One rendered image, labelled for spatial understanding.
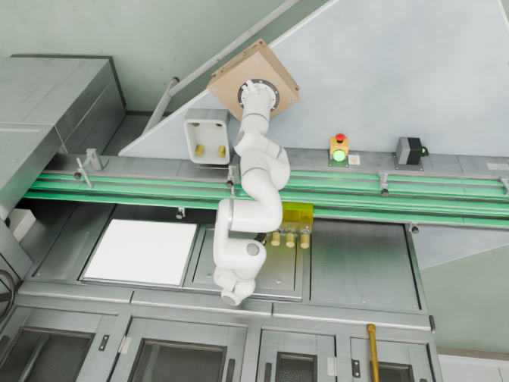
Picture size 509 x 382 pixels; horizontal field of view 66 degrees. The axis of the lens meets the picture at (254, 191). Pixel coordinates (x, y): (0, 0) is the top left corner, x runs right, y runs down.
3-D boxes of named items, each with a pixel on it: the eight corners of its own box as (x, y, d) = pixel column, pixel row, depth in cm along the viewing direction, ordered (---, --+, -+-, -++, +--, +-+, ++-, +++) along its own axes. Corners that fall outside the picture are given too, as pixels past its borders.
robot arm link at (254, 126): (249, 106, 130) (244, 139, 119) (281, 126, 135) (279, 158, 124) (233, 124, 136) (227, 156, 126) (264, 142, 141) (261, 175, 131)
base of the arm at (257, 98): (230, 84, 142) (225, 111, 132) (260, 70, 137) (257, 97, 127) (252, 115, 152) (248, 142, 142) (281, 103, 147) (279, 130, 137)
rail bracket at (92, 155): (101, 162, 187) (79, 195, 171) (88, 133, 175) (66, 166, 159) (110, 162, 186) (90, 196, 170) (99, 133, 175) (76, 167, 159)
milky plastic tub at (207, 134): (195, 151, 179) (191, 163, 173) (187, 108, 163) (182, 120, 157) (232, 152, 177) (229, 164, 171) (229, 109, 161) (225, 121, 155)
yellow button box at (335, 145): (329, 148, 170) (329, 159, 164) (331, 134, 164) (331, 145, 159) (345, 149, 169) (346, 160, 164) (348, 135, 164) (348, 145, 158)
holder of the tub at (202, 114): (197, 159, 183) (193, 170, 177) (188, 108, 164) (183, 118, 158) (233, 161, 181) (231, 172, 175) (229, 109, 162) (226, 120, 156)
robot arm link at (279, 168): (253, 161, 109) (298, 186, 115) (248, 121, 128) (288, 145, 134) (235, 184, 113) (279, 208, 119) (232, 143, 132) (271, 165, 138)
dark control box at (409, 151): (395, 151, 167) (398, 164, 161) (399, 136, 161) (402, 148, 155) (415, 152, 166) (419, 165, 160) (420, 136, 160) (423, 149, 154)
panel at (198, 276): (111, 220, 185) (80, 283, 161) (110, 217, 183) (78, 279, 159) (304, 233, 176) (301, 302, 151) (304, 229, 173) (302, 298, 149)
